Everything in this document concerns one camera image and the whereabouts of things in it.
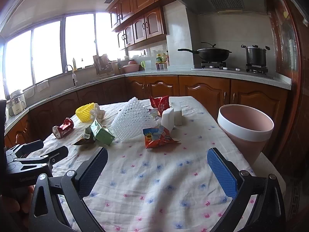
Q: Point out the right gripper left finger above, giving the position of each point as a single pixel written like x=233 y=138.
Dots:
x=90 y=170

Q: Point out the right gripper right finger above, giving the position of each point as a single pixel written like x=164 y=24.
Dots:
x=225 y=171

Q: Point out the green drink carton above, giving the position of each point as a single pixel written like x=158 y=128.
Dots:
x=100 y=133

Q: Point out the white foam mesh sheet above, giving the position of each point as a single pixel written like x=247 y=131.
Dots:
x=131 y=120

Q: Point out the orange blue snack bag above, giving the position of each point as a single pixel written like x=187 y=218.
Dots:
x=156 y=137

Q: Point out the red snack bag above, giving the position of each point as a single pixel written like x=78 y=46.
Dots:
x=160 y=103

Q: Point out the white plastic bag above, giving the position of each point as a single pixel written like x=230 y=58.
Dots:
x=97 y=113

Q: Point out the pink white trash bin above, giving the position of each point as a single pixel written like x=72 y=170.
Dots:
x=247 y=127

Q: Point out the white kitchen appliance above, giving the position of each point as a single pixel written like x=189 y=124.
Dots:
x=17 y=102

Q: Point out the kitchen faucet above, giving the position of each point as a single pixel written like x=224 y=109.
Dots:
x=74 y=79

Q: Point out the kitchen window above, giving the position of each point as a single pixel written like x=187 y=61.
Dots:
x=51 y=49

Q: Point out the crushed red soda can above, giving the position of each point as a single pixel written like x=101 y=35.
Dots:
x=62 y=130

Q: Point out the yellow foam fruit net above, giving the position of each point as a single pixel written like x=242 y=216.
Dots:
x=83 y=112

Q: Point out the floral white tablecloth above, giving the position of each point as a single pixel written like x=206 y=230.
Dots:
x=169 y=188

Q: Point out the lower wooden cabinets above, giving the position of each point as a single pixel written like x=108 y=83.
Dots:
x=211 y=92

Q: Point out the wooden cabinets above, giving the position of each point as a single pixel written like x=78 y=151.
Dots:
x=135 y=21
x=211 y=92

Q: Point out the gas stove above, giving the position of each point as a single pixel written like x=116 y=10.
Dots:
x=257 y=71

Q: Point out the pink basin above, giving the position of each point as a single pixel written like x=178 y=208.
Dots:
x=132 y=66

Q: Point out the steel stock pot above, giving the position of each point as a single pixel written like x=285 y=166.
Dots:
x=255 y=55

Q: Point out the black wok with lid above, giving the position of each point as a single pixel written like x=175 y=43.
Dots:
x=211 y=54

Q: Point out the condiment bottles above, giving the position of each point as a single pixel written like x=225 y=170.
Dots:
x=162 y=61

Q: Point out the upper wooden cabinets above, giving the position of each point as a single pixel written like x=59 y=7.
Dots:
x=135 y=21

